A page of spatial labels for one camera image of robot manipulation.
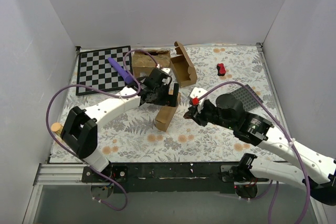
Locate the small cardboard express box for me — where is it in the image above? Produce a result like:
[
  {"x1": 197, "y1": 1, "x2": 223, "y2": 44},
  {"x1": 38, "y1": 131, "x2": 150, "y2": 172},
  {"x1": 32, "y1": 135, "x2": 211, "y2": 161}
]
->
[{"x1": 155, "y1": 93, "x2": 181, "y2": 132}]

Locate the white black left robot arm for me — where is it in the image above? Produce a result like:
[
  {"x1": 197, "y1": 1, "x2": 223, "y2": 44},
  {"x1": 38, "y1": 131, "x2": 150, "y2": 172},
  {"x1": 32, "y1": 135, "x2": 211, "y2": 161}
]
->
[{"x1": 60, "y1": 68, "x2": 179, "y2": 182}]

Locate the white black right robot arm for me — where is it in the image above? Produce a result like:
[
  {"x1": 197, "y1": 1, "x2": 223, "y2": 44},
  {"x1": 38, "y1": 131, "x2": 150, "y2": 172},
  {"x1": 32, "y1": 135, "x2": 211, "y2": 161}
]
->
[{"x1": 184, "y1": 88, "x2": 335, "y2": 206}]

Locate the large brown cardboard box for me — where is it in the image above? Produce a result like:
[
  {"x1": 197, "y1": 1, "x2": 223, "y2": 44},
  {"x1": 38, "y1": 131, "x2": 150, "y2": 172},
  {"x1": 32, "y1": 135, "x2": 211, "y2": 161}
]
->
[{"x1": 132, "y1": 49, "x2": 171, "y2": 78}]

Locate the open small cardboard box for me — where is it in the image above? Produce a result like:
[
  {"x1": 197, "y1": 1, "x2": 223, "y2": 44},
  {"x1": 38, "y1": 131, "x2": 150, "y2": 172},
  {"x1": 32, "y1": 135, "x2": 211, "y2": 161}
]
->
[{"x1": 170, "y1": 41, "x2": 197, "y2": 88}]

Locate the grey studded building plate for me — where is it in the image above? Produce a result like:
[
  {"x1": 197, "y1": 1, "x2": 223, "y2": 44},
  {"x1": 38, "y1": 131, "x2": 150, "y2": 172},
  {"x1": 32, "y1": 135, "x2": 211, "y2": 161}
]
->
[{"x1": 231, "y1": 84, "x2": 263, "y2": 111}]

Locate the purple cylindrical tool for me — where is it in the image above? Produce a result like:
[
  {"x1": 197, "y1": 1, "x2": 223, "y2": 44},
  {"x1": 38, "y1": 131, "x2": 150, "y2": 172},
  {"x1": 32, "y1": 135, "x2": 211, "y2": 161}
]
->
[{"x1": 108, "y1": 57, "x2": 134, "y2": 84}]

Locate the black and white chessboard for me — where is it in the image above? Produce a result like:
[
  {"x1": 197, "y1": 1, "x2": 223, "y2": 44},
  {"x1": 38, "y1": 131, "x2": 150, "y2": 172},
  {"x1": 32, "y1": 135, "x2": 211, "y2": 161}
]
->
[{"x1": 77, "y1": 46, "x2": 131, "y2": 92}]

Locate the wooden cork cylinder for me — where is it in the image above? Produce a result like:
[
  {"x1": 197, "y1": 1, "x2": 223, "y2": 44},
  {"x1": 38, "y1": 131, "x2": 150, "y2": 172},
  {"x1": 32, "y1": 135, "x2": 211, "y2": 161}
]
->
[{"x1": 50, "y1": 122, "x2": 63, "y2": 135}]

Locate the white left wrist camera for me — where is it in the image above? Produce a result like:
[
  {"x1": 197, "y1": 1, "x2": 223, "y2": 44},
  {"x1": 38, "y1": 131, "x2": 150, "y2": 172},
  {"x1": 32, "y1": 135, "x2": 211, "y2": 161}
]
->
[{"x1": 161, "y1": 68, "x2": 171, "y2": 76}]

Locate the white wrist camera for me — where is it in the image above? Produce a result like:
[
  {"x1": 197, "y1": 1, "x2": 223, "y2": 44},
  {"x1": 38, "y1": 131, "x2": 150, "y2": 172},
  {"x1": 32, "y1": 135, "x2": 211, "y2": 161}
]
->
[
  {"x1": 161, "y1": 68, "x2": 171, "y2": 76},
  {"x1": 189, "y1": 87, "x2": 207, "y2": 113}
]

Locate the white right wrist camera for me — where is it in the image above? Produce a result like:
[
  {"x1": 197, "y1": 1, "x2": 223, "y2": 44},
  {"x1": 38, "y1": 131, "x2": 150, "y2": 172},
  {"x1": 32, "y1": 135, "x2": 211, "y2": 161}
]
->
[{"x1": 189, "y1": 87, "x2": 207, "y2": 113}]

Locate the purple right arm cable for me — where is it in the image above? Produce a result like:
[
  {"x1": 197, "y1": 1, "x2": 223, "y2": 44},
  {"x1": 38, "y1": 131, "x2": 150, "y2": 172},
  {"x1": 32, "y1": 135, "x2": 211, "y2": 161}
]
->
[{"x1": 199, "y1": 81, "x2": 312, "y2": 224}]

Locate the aluminium frame rail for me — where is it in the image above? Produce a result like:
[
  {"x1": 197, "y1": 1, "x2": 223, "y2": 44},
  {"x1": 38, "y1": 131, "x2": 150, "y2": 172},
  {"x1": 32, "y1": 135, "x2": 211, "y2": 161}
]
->
[{"x1": 36, "y1": 160, "x2": 304, "y2": 184}]

